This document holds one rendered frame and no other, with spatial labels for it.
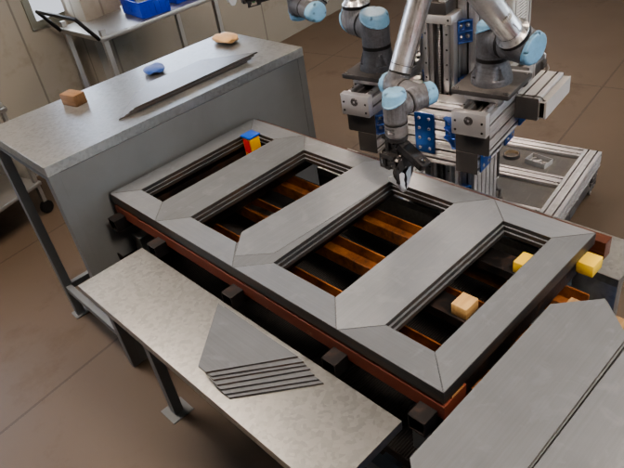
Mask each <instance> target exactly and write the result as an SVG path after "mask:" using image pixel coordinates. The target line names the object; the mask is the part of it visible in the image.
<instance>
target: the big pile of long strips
mask: <svg viewBox="0 0 624 468"><path fill-rule="evenodd" d="M409 460H410V467H411V468H624V330H623V329H622V327H621V325H620V323H619V322H618V319H617V317H616V316H615V314H614V312H613V310H612V309H611V307H610V305H609V304H608V303H607V301H606V300H605V299H595V300H586V301H577V302H568V303H559V304H550V305H549V306H548V307H547V308H546V309H545V310H544V311H543V312H542V314H541V315H540V316H539V317H538V318H537V319H536V320H535V321H534V322H533V323H532V325H531V326H530V327H529V328H528V329H527V330H526V331H525V332H524V333H523V334H522V336H521V337H520V338H519V339H518V340H517V341H516V342H515V343H514V344H513V346H512V347H511V348H510V349H509V350H508V351H507V352H506V353H505V354H504V355H503V356H502V358H501V359H500V360H499V361H498V362H497V363H496V364H495V365H494V366H493V367H492V369H491V370H490V371H489V372H488V373H487V374H486V375H485V376H484V377H483V379H482V380H481V381H480V382H479V383H478V384H477V385H476V386H475V387H474V388H473V390H472V391H471V392H470V393H469V394H468V395H467V396H466V397H465V398H464V399H463V400H462V402H461V403H460V404H459V405H458V406H457V407H456V408H455V409H454V410H453V411H452V412H451V413H450V415H449V416H448V417H447V418H446V419H445V420H444V421H443V422H442V423H441V424H440V425H439V426H438V427H437V428H436V429H435V430H434V432H433V433H432V434H431V435H430V436H429V437H428V438H427V439H426V440H425V441H424V442H423V444H422V445H421V446H420V447H419V448H418V449H417V450H416V451H415V452H414V453H413V455H412V456H411V457H410V458H409Z"/></svg>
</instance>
